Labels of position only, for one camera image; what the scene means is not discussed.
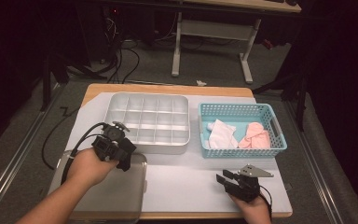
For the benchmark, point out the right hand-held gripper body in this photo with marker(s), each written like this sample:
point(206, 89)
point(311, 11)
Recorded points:
point(244, 188)

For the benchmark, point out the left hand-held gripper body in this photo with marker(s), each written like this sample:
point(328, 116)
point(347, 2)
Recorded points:
point(108, 146)

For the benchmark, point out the light blue perforated basket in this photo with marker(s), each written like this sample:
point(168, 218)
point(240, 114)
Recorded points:
point(245, 153)

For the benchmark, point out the white divided storage box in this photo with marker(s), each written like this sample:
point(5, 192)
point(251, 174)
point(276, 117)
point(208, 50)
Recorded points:
point(149, 149)

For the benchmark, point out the translucent grey box lid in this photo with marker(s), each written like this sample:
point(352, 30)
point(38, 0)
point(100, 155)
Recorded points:
point(115, 193)

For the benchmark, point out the person's right hand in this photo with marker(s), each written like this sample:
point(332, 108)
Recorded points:
point(253, 213)

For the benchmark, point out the person's left hand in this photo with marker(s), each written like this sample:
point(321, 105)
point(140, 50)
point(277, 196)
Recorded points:
point(87, 168)

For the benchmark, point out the white table cover sheet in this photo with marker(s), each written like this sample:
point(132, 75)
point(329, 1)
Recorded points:
point(180, 186)

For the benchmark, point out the pink sock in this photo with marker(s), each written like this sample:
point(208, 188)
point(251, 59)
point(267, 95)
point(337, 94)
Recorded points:
point(258, 141)
point(254, 127)

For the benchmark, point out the black metal stand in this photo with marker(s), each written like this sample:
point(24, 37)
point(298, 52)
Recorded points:
point(46, 87)
point(300, 105)

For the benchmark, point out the white crumpled scrap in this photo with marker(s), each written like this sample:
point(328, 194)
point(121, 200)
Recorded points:
point(201, 83)

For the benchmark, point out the dark equipment with red light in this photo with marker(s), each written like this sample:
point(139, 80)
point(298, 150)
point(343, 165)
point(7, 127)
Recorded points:
point(113, 18)

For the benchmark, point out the small red object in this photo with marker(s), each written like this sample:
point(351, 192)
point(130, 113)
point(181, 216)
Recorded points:
point(268, 44)

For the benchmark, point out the white-framed desk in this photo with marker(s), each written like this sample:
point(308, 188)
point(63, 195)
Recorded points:
point(217, 30)

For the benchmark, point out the metal floor rail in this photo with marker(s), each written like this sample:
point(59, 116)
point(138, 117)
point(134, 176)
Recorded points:
point(314, 163)
point(19, 152)

